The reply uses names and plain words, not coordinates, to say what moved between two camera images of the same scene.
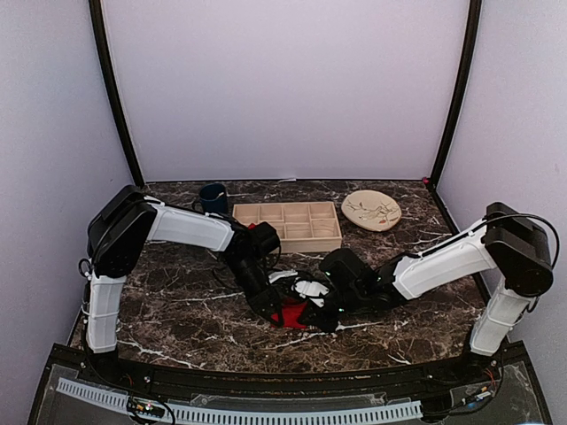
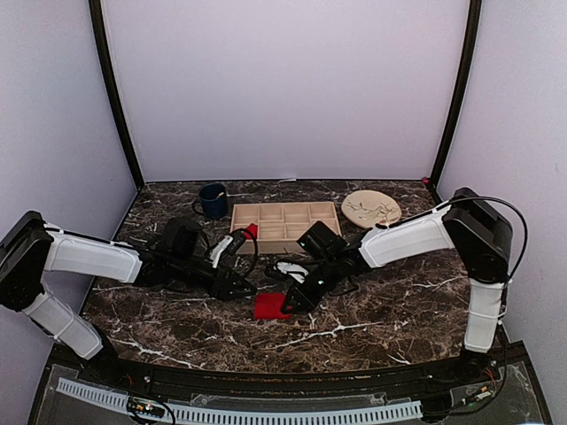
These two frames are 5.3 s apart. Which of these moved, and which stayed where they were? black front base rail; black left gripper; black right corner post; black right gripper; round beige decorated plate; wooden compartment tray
Moved: black right gripper; black left gripper
Stayed: black front base rail; round beige decorated plate; black right corner post; wooden compartment tray
